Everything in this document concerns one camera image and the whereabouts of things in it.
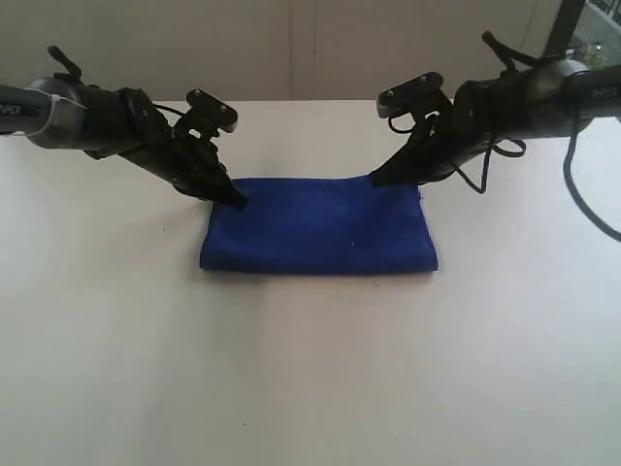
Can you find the blue microfiber cloth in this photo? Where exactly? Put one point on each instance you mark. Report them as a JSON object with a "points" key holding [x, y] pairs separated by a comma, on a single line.
{"points": [[320, 227]]}

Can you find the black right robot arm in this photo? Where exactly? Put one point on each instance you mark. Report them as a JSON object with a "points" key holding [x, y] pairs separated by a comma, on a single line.
{"points": [[553, 100]]}

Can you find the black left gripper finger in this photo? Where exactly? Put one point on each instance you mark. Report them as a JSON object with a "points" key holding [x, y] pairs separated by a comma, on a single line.
{"points": [[227, 194]]}

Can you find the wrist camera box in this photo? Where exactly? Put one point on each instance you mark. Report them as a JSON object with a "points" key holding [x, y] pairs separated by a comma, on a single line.
{"points": [[209, 116], [400, 99]]}

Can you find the green tree outside window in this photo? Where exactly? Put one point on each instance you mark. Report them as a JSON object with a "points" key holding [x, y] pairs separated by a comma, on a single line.
{"points": [[592, 55]]}

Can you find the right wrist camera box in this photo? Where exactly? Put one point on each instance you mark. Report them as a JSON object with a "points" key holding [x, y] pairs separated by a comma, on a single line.
{"points": [[400, 99]]}

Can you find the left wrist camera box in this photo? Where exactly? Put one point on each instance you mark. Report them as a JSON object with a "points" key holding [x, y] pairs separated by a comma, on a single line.
{"points": [[209, 116]]}

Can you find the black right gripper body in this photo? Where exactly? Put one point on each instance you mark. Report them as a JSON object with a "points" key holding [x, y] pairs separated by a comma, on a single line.
{"points": [[446, 135]]}

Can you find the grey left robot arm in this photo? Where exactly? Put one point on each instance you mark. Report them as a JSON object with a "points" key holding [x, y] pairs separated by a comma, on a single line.
{"points": [[60, 114]]}

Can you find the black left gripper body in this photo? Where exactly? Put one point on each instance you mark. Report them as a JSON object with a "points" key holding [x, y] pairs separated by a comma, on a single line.
{"points": [[172, 152]]}

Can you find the black window frame post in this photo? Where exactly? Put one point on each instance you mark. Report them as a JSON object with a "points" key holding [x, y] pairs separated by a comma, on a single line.
{"points": [[564, 26]]}

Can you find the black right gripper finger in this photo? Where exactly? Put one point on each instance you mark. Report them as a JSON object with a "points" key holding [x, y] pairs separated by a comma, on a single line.
{"points": [[394, 171]]}

